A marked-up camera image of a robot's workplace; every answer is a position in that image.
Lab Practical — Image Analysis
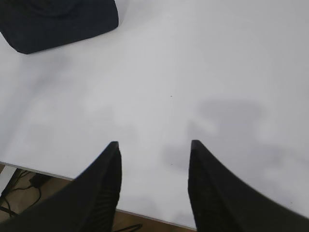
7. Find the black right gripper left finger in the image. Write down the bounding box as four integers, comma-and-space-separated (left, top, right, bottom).
0, 142, 122, 232

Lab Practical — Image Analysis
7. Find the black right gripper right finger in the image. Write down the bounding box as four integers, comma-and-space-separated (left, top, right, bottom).
188, 140, 309, 232

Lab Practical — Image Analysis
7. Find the black floor power adapter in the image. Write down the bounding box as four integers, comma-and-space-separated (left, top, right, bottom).
29, 174, 52, 189

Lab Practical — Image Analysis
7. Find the dark blue lunch bag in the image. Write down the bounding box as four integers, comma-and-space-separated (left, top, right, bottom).
0, 0, 119, 54

